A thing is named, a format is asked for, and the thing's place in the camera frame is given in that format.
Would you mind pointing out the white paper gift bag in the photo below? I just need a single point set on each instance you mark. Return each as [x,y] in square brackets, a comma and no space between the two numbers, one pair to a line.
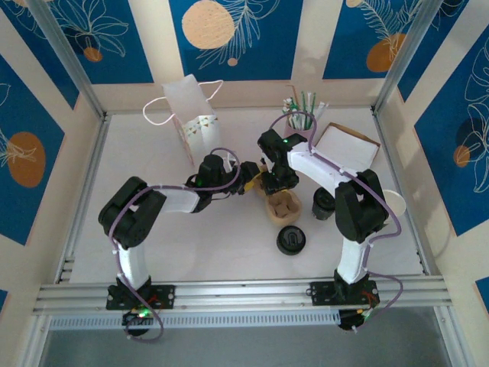
[198,134]

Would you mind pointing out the aluminium frame post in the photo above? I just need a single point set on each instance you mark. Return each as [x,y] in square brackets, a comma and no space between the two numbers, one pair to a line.
[65,46]
[409,49]

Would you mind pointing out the black plastic cup lid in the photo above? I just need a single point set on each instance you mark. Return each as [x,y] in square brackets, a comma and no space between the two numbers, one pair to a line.
[291,241]

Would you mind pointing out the white paper napkin stack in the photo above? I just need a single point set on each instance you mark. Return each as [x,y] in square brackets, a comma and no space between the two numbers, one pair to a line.
[351,153]

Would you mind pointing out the green wrapped straw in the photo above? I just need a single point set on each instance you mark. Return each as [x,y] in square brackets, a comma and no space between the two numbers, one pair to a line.
[304,103]
[312,103]

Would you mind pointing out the brown cardboard napkin tray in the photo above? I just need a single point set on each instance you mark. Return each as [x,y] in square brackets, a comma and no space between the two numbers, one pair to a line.
[376,154]

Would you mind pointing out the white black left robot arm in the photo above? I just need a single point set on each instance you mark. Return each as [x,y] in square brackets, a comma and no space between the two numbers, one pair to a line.
[131,264]

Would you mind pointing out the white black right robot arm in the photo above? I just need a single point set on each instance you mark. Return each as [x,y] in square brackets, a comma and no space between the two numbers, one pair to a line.
[321,164]

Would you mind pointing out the white wrapped straw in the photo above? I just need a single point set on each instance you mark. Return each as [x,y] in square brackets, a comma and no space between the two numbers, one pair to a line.
[322,109]
[288,108]

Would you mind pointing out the aluminium front rail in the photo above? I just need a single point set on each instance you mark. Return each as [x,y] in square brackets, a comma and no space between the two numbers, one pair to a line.
[244,292]

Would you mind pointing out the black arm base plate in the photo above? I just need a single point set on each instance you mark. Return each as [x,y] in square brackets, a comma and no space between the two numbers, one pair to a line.
[164,296]
[322,292]

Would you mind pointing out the black controller board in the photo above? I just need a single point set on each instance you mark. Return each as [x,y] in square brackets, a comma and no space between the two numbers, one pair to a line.
[349,323]
[137,317]

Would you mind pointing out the brown wrapped straw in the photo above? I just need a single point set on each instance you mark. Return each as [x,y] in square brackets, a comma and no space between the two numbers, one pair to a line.
[296,97]

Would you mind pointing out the pink straw holder cup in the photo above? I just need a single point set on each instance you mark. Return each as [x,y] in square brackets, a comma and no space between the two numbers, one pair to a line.
[290,130]

